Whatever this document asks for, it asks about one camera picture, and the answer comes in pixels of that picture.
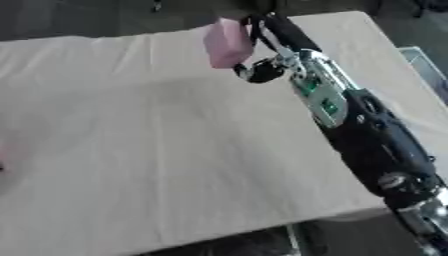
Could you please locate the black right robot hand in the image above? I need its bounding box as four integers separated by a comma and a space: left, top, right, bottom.
232, 12, 324, 84

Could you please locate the pink rectangular block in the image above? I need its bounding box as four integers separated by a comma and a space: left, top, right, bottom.
201, 17, 256, 70

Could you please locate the clear plastic container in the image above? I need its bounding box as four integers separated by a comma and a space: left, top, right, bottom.
397, 45, 448, 105

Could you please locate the white table leg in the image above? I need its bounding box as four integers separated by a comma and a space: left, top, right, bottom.
283, 223, 305, 256

